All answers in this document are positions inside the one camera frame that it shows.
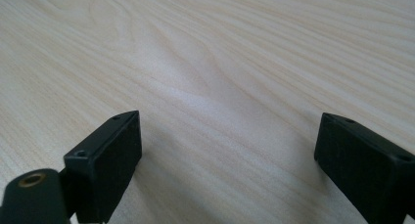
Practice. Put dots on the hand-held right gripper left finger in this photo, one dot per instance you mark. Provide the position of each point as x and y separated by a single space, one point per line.
107 165

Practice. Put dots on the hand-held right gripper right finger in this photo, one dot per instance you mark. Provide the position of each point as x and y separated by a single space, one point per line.
365 171

